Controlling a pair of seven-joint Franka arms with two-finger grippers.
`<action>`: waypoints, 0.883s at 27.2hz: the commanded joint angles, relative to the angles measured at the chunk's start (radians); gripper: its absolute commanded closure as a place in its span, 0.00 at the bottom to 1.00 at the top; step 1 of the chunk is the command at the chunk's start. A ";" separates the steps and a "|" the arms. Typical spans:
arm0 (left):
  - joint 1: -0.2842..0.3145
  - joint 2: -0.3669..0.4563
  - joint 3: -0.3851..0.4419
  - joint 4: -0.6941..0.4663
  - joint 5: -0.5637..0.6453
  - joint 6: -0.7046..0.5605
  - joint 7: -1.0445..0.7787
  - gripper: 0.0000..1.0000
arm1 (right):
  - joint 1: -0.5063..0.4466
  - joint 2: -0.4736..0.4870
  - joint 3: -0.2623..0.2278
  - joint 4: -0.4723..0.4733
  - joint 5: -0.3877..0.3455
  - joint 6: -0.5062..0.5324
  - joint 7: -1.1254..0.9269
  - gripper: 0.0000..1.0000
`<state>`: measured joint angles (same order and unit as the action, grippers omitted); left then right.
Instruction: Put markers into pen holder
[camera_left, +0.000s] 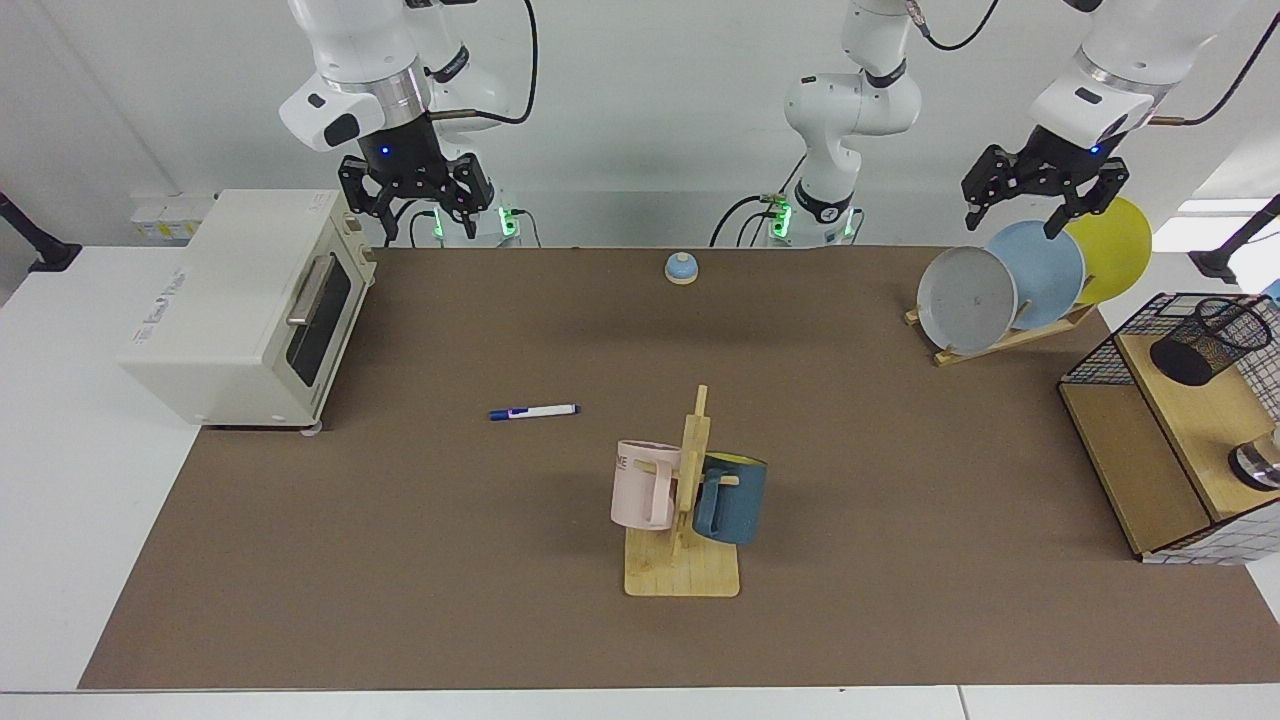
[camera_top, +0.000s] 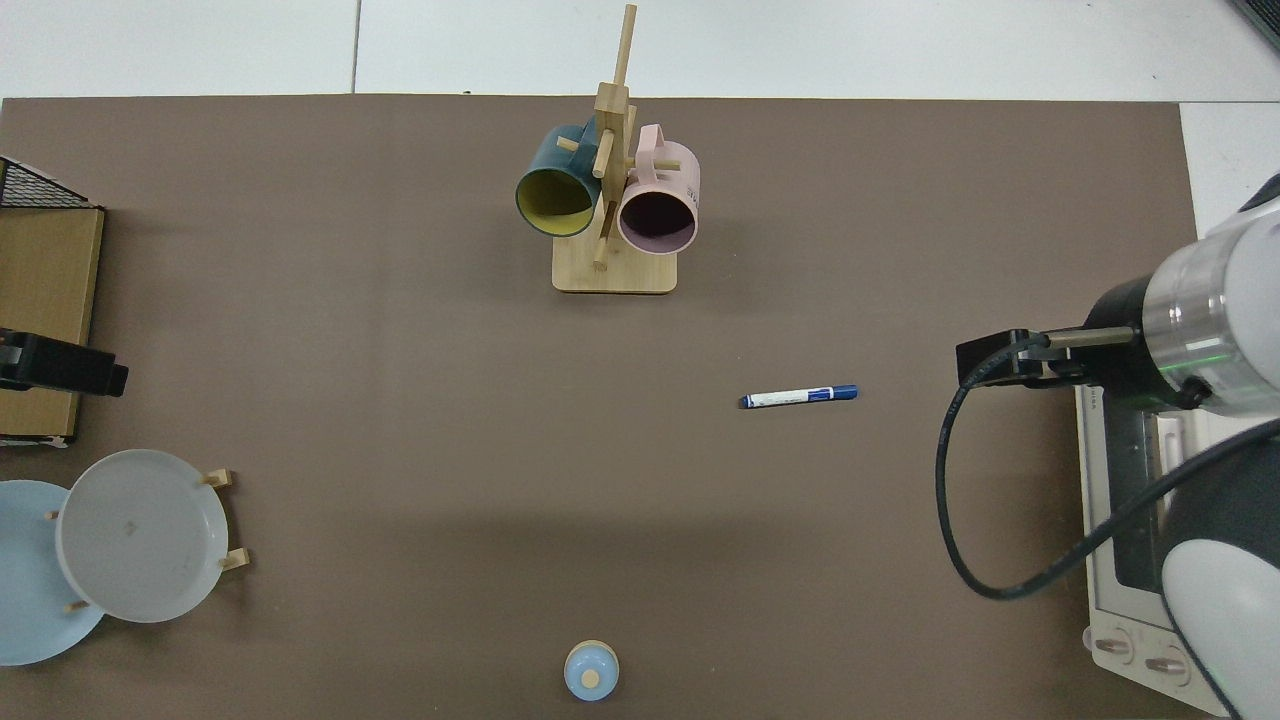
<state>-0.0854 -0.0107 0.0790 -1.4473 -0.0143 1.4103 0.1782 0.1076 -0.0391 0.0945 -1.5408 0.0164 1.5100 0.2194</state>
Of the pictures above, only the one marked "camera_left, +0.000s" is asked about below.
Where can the small blue round bell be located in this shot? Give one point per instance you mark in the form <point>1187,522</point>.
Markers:
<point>681,268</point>

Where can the dark blue cup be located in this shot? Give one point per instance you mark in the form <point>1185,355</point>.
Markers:
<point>740,505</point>

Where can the white wall socket boxes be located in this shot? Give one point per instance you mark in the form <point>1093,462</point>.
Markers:
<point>170,220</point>

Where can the yellow plate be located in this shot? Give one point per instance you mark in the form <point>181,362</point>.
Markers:
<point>1115,255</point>

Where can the wooden cup stand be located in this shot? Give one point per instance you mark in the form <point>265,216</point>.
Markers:
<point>680,575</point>

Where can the wooden plate rack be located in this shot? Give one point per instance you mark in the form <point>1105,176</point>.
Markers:
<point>990,345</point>

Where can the grey plate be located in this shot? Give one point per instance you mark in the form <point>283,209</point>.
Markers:
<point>965,300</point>

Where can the black mesh pen holder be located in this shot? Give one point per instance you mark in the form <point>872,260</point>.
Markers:
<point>1195,350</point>

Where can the pale toaster oven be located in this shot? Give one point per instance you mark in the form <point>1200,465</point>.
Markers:
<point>230,300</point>

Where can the black clamp stand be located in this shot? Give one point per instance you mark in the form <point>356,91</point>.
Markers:
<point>50,255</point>
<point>1215,262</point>

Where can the white marker with blue cap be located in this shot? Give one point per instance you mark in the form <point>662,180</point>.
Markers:
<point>540,411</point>

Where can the light blue plate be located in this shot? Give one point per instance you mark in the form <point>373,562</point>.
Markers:
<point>1045,270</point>

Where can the pink cup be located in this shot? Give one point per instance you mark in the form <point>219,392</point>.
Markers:
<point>632,495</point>

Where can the brown table cloth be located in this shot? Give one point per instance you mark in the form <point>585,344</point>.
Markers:
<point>400,560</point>

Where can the silver metal round container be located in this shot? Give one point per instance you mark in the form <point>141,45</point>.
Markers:
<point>1258,465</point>

